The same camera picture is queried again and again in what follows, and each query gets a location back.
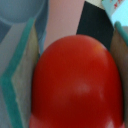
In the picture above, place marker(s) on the red tomato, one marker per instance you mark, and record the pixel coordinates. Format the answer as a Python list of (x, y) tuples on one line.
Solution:
[(76, 84)]

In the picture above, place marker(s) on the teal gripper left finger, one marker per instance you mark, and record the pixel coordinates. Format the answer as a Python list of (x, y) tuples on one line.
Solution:
[(18, 57)]

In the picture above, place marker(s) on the tall grey pot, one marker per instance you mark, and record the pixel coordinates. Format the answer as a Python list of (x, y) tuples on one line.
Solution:
[(19, 11)]

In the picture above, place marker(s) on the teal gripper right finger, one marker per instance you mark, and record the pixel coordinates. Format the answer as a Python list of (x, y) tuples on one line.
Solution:
[(119, 51)]

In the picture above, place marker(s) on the brown stove board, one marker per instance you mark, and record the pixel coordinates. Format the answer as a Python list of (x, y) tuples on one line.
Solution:
[(64, 16)]

